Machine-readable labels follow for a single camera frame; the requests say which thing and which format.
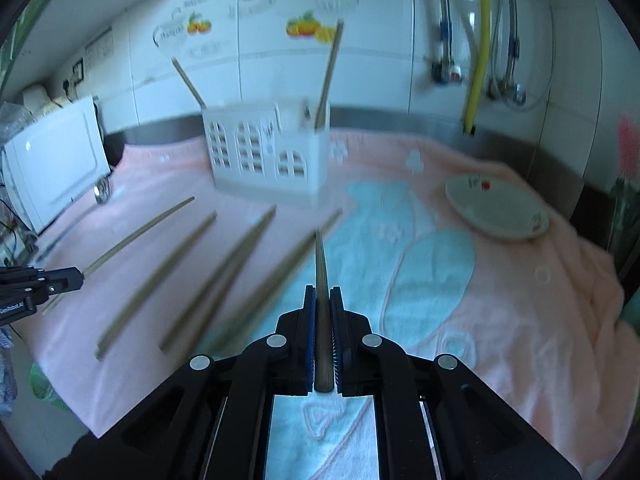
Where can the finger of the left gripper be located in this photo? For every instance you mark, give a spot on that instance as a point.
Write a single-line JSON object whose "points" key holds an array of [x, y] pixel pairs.
{"points": [[24, 288]]}

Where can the left water valve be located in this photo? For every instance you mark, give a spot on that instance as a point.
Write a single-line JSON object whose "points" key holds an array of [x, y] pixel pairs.
{"points": [[445, 70]]}

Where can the wooden chopstick crossing pair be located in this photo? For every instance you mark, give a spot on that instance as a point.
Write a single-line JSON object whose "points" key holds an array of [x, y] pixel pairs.
{"points": [[231, 336]]}

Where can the white ceramic bowl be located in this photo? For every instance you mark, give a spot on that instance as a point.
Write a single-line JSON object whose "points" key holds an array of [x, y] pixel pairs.
{"points": [[497, 208]]}

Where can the white plastic utensil holder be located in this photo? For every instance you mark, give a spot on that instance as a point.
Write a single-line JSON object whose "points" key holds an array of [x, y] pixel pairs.
{"points": [[269, 150]]}

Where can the water valve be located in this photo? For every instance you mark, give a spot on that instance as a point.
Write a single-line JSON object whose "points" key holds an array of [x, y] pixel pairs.
{"points": [[445, 70], [522, 50]]}

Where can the pink bottle brush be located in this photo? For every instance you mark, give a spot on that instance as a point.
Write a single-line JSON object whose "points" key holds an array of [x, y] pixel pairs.
{"points": [[628, 139]]}

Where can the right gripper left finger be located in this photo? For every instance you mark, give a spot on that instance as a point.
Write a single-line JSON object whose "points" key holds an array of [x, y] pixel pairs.
{"points": [[280, 363]]}

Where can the chopstick in holder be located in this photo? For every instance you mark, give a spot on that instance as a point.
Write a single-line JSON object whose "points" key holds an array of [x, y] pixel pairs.
{"points": [[327, 75], [189, 84]]}

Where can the glass jar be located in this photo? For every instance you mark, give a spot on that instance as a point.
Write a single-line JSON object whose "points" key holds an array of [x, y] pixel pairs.
{"points": [[623, 240]]}

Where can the wooden chopstick gripper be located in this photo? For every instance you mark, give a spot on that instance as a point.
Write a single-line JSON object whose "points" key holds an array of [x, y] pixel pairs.
{"points": [[323, 349]]}

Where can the chopstick in holder left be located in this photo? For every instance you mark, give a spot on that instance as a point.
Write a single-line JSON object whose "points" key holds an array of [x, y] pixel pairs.
{"points": [[189, 84]]}

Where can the metal ladle spoon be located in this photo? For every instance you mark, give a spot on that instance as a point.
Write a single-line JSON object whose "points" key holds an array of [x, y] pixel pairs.
{"points": [[102, 192]]}

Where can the white microwave oven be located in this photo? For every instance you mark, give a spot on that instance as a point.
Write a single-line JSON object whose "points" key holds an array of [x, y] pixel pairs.
{"points": [[52, 162]]}

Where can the chopstick in holder right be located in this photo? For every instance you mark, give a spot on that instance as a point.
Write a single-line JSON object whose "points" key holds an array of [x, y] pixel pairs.
{"points": [[327, 75]]}

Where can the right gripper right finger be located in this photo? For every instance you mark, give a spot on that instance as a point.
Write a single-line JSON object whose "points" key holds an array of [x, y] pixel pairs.
{"points": [[368, 364]]}

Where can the right water valve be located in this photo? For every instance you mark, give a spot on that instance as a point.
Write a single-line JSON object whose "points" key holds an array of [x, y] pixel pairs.
{"points": [[522, 50]]}

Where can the pink and blue towel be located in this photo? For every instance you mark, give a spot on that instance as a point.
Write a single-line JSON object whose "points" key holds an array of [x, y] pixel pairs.
{"points": [[538, 321]]}

